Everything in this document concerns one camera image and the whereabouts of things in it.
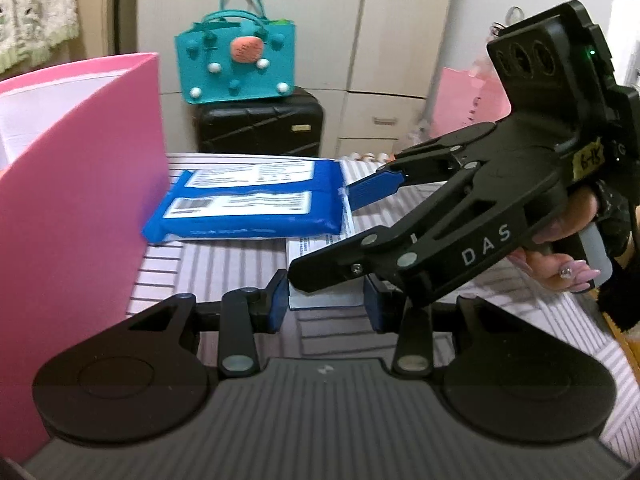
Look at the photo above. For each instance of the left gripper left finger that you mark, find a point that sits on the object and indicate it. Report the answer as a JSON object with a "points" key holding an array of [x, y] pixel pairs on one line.
{"points": [[247, 311]]}

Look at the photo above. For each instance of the white tissue pack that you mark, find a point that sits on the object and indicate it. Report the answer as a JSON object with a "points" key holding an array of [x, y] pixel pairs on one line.
{"points": [[314, 283]]}

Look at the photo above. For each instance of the cream knit cardigan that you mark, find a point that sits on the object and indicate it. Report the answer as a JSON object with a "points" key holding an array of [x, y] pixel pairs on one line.
{"points": [[32, 29]]}

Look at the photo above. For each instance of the black suitcase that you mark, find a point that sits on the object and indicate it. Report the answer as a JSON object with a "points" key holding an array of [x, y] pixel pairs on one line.
{"points": [[279, 126]]}

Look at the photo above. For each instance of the blue wet wipes pack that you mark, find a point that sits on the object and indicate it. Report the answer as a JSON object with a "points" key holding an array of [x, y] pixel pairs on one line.
{"points": [[298, 198]]}

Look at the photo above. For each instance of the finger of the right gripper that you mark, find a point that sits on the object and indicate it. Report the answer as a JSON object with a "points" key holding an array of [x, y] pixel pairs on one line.
{"points": [[373, 188], [374, 251]]}

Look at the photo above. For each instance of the teal felt tote bag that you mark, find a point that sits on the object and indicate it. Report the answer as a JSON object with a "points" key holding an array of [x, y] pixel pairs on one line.
{"points": [[236, 55]]}

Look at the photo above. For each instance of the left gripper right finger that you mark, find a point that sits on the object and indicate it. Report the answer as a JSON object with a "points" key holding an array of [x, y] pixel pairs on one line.
{"points": [[391, 311]]}

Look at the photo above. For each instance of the pink storage box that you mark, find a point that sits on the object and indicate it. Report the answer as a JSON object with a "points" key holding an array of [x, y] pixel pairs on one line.
{"points": [[83, 167]]}

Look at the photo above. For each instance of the pink paper bag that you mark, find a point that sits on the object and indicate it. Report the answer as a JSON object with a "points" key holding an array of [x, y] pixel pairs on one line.
{"points": [[465, 99]]}

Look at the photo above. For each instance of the striped keychain on hook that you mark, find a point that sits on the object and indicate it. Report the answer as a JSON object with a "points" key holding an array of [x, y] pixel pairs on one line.
{"points": [[513, 15]]}

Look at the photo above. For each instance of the person right hand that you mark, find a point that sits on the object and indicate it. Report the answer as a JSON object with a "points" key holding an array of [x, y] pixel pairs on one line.
{"points": [[560, 272]]}

